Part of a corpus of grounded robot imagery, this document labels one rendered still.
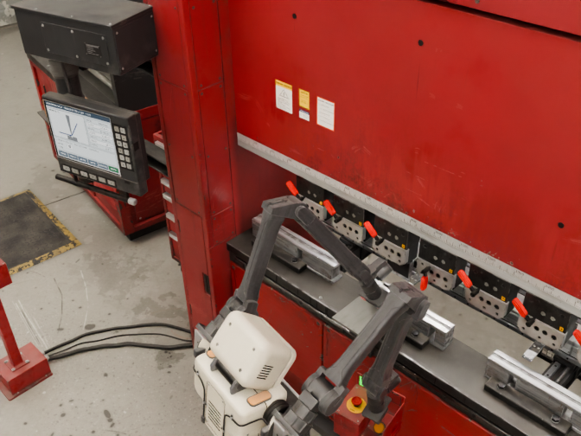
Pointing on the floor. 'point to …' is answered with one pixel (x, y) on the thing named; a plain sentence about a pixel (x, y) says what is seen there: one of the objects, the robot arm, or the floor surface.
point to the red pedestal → (10, 387)
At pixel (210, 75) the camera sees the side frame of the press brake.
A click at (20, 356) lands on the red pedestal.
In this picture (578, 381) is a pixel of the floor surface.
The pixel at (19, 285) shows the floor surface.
